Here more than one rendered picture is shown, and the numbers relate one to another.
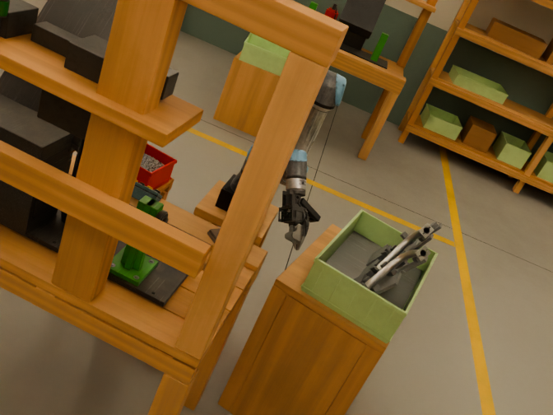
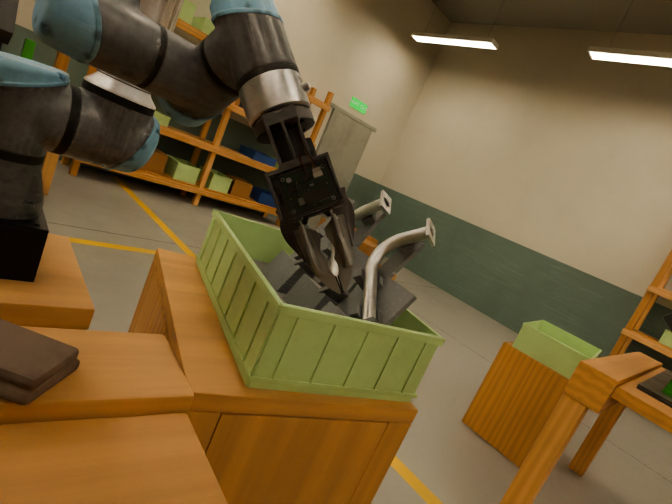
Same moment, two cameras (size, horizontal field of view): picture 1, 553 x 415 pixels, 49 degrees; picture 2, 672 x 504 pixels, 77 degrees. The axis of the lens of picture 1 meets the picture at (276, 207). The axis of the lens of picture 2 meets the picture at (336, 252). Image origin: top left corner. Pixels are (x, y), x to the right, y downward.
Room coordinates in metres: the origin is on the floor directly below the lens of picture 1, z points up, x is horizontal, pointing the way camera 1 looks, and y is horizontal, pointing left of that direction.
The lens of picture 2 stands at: (1.55, 0.25, 1.21)
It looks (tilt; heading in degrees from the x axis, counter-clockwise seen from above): 10 degrees down; 313
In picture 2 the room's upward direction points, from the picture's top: 23 degrees clockwise
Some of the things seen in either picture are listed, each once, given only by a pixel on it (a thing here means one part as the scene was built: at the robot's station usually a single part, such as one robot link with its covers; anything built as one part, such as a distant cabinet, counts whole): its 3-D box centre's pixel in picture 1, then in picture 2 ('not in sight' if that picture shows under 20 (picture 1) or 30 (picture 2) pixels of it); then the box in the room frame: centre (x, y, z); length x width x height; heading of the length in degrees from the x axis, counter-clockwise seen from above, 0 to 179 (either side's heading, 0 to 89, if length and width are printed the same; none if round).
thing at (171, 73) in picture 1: (146, 74); not in sight; (1.54, 0.47, 1.59); 0.15 x 0.07 x 0.07; 85
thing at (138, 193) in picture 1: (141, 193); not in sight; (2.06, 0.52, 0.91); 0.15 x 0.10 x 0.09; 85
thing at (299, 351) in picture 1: (322, 339); (218, 442); (2.33, -0.46, 0.39); 0.68 x 0.52 x 0.79; 165
